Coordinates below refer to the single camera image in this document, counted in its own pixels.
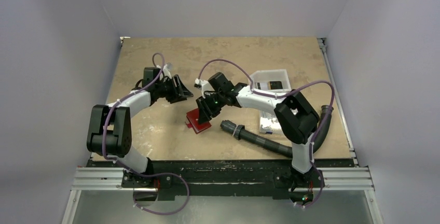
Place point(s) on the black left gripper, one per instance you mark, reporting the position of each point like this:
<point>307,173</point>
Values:
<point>175,97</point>

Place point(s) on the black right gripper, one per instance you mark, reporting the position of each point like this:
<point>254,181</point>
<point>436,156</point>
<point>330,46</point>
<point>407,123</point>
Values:
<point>206,107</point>

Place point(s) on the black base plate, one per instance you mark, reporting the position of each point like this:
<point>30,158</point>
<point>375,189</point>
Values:
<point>170,168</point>

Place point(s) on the white plastic tray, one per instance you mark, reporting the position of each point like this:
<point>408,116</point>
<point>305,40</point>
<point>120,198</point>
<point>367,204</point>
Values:
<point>261,78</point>

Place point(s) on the black card in tray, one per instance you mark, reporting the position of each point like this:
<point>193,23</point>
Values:
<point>275,85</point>

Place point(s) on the clear plastic screw box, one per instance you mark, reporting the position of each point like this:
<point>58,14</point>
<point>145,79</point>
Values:
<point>268,124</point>

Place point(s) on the red leather card holder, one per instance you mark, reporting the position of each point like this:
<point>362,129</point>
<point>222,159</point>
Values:
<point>192,122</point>

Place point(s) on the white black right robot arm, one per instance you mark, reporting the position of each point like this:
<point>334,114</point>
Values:
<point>296,116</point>

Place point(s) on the aluminium frame rail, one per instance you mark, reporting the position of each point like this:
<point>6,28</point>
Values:
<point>112,178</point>

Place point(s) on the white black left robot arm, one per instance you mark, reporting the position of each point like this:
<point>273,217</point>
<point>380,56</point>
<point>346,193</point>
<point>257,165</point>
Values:
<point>110,133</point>

